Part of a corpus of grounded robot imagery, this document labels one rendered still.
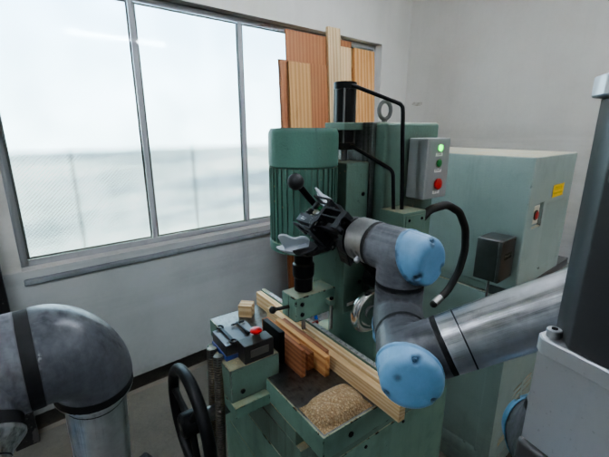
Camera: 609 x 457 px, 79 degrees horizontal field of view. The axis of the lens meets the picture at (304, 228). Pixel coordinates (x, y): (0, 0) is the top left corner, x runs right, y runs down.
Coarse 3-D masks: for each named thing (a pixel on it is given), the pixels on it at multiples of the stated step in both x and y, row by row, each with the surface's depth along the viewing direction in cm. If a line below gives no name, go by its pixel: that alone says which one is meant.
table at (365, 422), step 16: (224, 320) 120; (240, 320) 120; (256, 320) 120; (288, 368) 96; (272, 384) 90; (288, 384) 90; (304, 384) 90; (320, 384) 90; (336, 384) 90; (240, 400) 89; (256, 400) 89; (272, 400) 91; (288, 400) 85; (304, 400) 85; (368, 400) 85; (240, 416) 88; (288, 416) 85; (304, 416) 80; (368, 416) 82; (384, 416) 86; (304, 432) 80; (320, 432) 76; (336, 432) 76; (352, 432) 79; (368, 432) 83; (320, 448) 76; (336, 448) 78
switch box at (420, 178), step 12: (420, 144) 96; (432, 144) 95; (444, 144) 98; (420, 156) 97; (432, 156) 96; (444, 156) 99; (408, 168) 100; (420, 168) 97; (432, 168) 97; (444, 168) 100; (408, 180) 101; (420, 180) 98; (432, 180) 98; (444, 180) 102; (408, 192) 102; (420, 192) 98; (444, 192) 103
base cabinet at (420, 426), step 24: (432, 408) 115; (240, 432) 114; (384, 432) 102; (408, 432) 109; (432, 432) 119; (240, 456) 116; (264, 456) 101; (360, 456) 97; (384, 456) 105; (408, 456) 113; (432, 456) 122
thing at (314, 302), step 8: (320, 280) 109; (320, 288) 104; (328, 288) 104; (288, 296) 100; (296, 296) 99; (304, 296) 99; (312, 296) 100; (320, 296) 102; (328, 296) 104; (288, 304) 100; (296, 304) 98; (304, 304) 99; (312, 304) 101; (320, 304) 103; (288, 312) 101; (296, 312) 98; (304, 312) 100; (312, 312) 102; (320, 312) 103; (296, 320) 99
